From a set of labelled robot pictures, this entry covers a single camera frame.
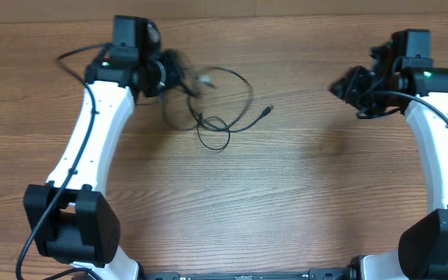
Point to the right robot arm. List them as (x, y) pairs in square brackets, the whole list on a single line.
[(404, 80)]

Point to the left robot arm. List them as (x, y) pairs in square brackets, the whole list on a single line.
[(69, 216)]

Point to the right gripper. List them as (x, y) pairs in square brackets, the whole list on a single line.
[(355, 87)]

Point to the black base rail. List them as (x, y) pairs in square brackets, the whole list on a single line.
[(312, 274)]

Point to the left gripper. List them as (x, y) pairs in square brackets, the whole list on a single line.
[(177, 61)]

